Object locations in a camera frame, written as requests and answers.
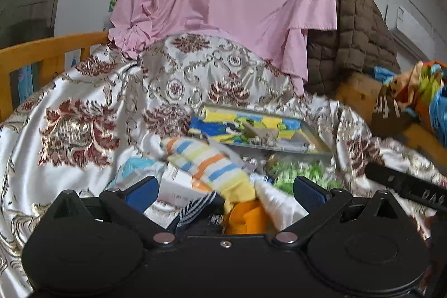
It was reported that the white satin cloth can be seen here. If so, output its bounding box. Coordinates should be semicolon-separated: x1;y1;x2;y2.
250;178;309;232

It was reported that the navy striped sock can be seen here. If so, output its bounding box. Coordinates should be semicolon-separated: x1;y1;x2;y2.
166;191;225;240

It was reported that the orange fabric band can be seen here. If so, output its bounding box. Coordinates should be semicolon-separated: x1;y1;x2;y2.
224;200;270;235

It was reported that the striped yellow cuff sock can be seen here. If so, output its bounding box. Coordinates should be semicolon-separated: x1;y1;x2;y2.
161;136;256;213

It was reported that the light blue plastic packet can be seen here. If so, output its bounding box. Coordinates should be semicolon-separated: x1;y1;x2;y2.
106;157;166;190

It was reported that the white orange medicine box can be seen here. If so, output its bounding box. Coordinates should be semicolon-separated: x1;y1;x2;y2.
151;163;213;213

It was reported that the clear box of green bits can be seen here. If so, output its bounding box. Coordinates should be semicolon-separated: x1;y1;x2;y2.
264;154;343;194

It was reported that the grey tray with cartoon picture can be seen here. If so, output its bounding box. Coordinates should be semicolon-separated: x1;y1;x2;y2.
188;104;331;154

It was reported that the brown bag with white letters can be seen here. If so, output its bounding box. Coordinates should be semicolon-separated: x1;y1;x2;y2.
370;85;415;139

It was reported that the floral satin bedspread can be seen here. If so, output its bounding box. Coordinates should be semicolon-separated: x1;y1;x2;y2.
1;33;446;297

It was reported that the colourful clothes pile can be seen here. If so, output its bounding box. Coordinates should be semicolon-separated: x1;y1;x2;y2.
383;61;446;145

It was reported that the white air conditioner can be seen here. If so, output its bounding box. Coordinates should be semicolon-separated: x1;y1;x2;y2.
385;3;436;60

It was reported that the brown quilted jacket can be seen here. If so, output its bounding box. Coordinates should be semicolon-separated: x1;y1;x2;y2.
305;0;401;95

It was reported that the grey door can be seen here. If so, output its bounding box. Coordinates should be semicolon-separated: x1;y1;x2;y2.
1;0;58;48

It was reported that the wooden bed frame right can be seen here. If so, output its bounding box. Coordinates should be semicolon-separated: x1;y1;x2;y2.
336;73;446;168

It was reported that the wooden bed rail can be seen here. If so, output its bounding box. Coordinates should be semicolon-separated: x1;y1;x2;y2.
1;31;108;121

